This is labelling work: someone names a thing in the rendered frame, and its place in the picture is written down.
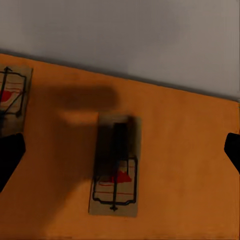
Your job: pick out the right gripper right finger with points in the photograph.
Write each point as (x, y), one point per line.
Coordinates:
(232, 149)

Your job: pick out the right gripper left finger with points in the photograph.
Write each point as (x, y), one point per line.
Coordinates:
(12, 150)

